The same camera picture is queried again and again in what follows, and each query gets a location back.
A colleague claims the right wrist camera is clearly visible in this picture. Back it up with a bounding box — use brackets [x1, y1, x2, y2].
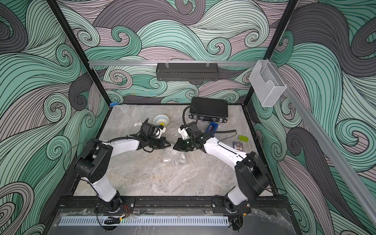
[178, 126, 190, 140]

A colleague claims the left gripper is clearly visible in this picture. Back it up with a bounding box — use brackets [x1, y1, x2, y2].
[147, 137, 171, 149]

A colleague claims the white slotted cable duct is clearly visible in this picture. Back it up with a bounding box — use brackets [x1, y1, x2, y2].
[58, 216, 230, 227]

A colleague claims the black hard case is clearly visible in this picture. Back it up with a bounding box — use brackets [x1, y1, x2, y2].
[189, 97, 228, 123]

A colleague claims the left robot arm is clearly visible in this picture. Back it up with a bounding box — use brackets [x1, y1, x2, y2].
[74, 119, 171, 212]

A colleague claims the aluminium rail right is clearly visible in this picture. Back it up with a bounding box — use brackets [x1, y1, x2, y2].
[273, 65, 376, 225]

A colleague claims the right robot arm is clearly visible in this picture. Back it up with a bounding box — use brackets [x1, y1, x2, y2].
[173, 122, 270, 213]

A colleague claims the blue corner clip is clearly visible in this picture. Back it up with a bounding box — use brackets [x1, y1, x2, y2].
[110, 102, 119, 108]

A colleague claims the green sticky note pad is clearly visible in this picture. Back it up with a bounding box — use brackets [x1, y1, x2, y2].
[238, 135, 249, 143]

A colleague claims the clear bubble wrap sheet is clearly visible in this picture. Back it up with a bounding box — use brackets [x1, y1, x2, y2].
[107, 147, 237, 196]

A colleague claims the small patterned card box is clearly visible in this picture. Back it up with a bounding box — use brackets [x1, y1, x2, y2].
[233, 141, 243, 151]

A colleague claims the yellow patterned ceramic bowl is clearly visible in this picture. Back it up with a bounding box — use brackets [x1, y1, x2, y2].
[153, 114, 169, 126]

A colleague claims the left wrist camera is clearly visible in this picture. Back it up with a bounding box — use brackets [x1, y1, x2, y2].
[156, 126, 166, 139]

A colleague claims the aluminium rail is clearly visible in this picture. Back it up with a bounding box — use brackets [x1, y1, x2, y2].
[88, 60, 257, 67]
[273, 65, 376, 225]

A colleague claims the aluminium rail back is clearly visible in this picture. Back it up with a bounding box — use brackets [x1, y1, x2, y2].
[88, 60, 257, 67]

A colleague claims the blue tape dispenser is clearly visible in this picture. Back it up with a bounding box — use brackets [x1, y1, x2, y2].
[206, 121, 218, 135]

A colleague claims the clear acrylic wall holder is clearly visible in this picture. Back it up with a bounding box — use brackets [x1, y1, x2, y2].
[249, 60, 287, 107]

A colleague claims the blue patterned ceramic bowl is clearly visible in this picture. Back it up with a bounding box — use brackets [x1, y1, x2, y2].
[163, 149, 187, 165]

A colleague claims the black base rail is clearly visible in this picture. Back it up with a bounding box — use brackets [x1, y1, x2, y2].
[57, 196, 289, 214]

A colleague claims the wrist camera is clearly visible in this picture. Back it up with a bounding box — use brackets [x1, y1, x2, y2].
[156, 126, 166, 139]
[178, 126, 190, 140]

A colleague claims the black perforated wall tray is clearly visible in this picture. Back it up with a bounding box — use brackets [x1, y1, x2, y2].
[156, 63, 219, 82]

